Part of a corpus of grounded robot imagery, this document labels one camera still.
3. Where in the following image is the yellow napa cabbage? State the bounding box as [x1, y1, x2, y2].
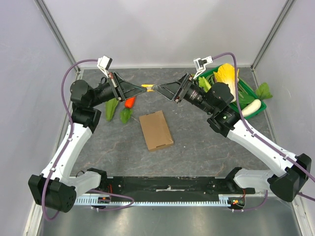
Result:
[214, 63, 239, 102]

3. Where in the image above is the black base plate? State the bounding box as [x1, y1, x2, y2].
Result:
[96, 176, 255, 196]

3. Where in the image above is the green bok choy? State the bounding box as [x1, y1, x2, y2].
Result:
[238, 91, 255, 109]

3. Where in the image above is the yellow utility knife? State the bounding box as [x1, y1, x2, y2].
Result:
[141, 84, 154, 92]

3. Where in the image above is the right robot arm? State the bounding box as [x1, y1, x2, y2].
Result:
[153, 74, 312, 202]

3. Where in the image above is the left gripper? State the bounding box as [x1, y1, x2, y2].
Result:
[89, 71, 147, 107]

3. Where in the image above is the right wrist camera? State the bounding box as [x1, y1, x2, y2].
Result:
[193, 56, 213, 80]

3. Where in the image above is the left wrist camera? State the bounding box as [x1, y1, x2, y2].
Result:
[96, 56, 112, 78]

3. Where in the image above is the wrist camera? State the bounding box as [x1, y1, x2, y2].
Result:
[96, 56, 112, 78]
[193, 56, 213, 80]

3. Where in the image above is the orange carrot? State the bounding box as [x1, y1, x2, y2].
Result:
[125, 96, 136, 109]

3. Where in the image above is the green celery stalk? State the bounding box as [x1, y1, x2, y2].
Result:
[198, 77, 211, 92]

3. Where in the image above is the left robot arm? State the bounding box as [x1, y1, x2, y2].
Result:
[28, 72, 147, 213]

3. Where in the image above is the green leafy lettuce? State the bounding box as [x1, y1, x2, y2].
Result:
[105, 98, 119, 121]

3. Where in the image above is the green plastic tray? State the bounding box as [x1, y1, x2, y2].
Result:
[197, 67, 273, 119]

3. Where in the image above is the white radish with leaves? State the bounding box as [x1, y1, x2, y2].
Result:
[242, 82, 273, 117]

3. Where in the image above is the brown cardboard express box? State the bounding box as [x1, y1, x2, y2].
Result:
[139, 111, 174, 151]

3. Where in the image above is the grey slotted cable duct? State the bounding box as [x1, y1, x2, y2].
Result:
[74, 194, 245, 207]

